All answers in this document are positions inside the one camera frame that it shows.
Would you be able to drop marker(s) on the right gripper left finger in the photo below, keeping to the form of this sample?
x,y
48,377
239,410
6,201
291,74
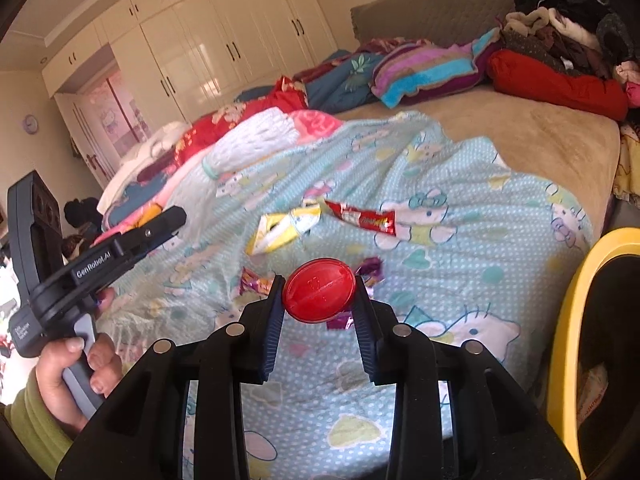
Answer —
x,y
138,431

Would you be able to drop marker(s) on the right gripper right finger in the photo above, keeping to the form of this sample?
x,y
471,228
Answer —
x,y
458,412

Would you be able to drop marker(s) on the red plastic bottle cap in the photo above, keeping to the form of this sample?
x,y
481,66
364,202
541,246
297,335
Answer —
x,y
319,290

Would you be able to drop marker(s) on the purple foil candy wrapper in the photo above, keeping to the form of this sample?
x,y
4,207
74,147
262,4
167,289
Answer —
x,y
253,282

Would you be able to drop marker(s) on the white printed plastic bag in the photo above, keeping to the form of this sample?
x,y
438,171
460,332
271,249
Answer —
x,y
591,388

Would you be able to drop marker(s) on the green sleeve left forearm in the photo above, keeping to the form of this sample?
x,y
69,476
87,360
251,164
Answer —
x,y
38,431

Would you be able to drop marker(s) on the person's left hand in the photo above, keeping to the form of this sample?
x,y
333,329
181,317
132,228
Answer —
x,y
55,357

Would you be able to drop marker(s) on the pink cartoon bear blanket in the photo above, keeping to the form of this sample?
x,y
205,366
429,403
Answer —
x,y
126,204

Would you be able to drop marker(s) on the black bin with yellow rim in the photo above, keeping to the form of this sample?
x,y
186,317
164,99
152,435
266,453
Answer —
x,y
599,324

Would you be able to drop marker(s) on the light blue Hello Kitty blanket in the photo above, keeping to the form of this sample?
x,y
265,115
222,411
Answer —
x,y
481,251

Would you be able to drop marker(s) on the red candy bar wrapper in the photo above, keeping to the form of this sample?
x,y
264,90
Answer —
x,y
376,221

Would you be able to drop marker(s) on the yellow white snack wrapper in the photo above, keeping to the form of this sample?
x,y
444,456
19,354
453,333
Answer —
x,y
276,230

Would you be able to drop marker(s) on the white glossy wardrobe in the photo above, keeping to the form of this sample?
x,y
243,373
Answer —
x,y
184,57

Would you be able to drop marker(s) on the yellow cartoon blanket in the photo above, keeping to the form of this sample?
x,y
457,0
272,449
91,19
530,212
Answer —
x,y
626,185

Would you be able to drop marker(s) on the beige bed sheet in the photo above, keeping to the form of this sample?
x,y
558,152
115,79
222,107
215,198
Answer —
x,y
574,149

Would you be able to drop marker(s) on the red floral blanket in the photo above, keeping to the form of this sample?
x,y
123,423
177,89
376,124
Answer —
x,y
174,144

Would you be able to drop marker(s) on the purple striped blanket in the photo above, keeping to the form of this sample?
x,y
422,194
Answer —
x,y
421,71

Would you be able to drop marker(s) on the dark blue leaf blanket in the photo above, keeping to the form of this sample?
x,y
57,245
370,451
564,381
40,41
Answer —
x,y
334,87

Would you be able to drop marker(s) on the red folded cushion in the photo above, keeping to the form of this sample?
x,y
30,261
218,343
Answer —
x,y
522,76

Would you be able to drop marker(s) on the grey padded headboard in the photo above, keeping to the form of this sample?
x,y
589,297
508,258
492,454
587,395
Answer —
x,y
444,22

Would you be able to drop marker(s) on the pile of mixed clothes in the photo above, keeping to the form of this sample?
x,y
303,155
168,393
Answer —
x,y
580,37

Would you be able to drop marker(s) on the round wall clock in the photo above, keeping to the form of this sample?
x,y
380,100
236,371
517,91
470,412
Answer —
x,y
30,124

